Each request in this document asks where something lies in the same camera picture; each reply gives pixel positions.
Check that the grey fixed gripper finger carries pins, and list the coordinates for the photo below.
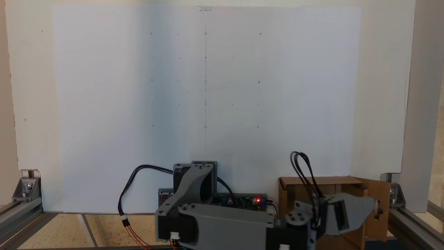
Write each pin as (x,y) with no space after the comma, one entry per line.
(359,208)

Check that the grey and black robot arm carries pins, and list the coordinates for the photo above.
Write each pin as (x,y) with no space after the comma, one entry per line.
(225,222)

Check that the open cardboard box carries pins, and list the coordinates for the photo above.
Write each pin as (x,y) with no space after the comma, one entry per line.
(289,199)

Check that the circuit board with blue component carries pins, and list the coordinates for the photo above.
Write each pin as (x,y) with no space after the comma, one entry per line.
(242,201)

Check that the circuit board with white connector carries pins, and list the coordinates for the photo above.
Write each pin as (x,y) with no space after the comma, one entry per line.
(164,198)

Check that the white paper sheet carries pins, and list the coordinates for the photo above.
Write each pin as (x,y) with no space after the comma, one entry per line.
(138,104)

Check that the clear tape piece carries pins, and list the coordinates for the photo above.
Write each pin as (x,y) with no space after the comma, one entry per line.
(204,8)

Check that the metal corner bracket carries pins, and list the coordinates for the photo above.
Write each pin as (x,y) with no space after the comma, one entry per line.
(395,196)
(27,189)

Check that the aluminium frame post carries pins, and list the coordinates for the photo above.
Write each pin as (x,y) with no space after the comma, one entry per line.
(416,225)
(17,217)

